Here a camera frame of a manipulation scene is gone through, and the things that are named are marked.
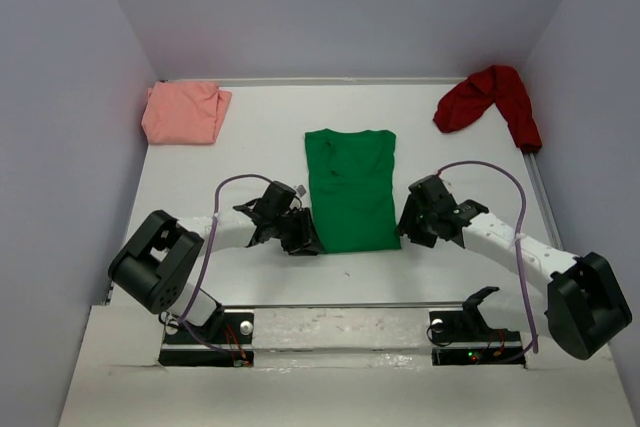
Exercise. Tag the folded pink t-shirt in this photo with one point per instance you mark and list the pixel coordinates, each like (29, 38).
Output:
(185, 113)

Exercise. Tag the green t-shirt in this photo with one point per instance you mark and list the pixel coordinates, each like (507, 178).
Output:
(351, 189)

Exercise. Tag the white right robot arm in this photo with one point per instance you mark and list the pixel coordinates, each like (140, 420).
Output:
(585, 306)

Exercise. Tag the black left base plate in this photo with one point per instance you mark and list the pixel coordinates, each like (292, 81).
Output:
(225, 342)

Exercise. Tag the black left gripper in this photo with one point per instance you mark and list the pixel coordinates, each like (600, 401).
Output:
(305, 242)

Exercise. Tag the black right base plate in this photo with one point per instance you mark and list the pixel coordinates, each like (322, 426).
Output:
(459, 340)

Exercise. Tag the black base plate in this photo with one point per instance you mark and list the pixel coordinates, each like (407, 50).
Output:
(459, 340)
(225, 342)

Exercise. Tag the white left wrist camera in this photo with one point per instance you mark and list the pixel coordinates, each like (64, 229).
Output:
(301, 190)

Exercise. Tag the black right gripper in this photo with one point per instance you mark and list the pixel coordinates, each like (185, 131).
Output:
(407, 225)

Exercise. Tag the red t-shirt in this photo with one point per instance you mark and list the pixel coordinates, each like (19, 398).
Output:
(499, 86)

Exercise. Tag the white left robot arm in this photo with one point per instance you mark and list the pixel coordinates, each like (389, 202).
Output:
(163, 264)

